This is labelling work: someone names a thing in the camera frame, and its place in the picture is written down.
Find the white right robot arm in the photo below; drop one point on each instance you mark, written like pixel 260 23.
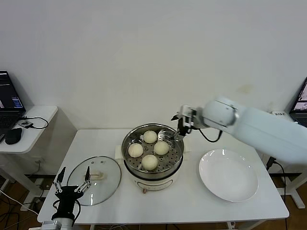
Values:
pixel 263 129

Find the small black usb hub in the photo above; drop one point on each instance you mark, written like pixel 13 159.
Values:
pixel 26 124

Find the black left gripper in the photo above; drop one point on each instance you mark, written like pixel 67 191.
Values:
pixel 67 198

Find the white printed label sticker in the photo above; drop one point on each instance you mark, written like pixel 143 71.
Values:
pixel 278 114

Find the black laptop with code screen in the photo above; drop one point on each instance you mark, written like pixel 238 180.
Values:
pixel 7 95

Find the stainless steel steamer basket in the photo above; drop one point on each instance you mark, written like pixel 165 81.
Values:
pixel 175 155

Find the white side desk with label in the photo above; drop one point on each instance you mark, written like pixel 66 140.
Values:
pixel 297 196

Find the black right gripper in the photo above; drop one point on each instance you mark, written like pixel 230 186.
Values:
pixel 195 119

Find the white side desk with mouse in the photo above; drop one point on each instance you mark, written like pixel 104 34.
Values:
pixel 38 136

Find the black computer mouse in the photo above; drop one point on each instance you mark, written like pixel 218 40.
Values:
pixel 13 136

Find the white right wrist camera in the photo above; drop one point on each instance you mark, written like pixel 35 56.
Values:
pixel 188 110

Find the white round plate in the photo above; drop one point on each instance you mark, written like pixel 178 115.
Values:
pixel 227 175

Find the black laptop with picture screen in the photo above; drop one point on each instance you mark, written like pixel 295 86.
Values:
pixel 301 105

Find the cream electric cooker pot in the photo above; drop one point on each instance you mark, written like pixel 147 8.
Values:
pixel 153 184

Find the white steamed baozi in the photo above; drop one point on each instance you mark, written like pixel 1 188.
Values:
pixel 149 162
pixel 149 136
pixel 135 150
pixel 161 147

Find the round glass pot lid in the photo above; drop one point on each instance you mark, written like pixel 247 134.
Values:
pixel 108 172

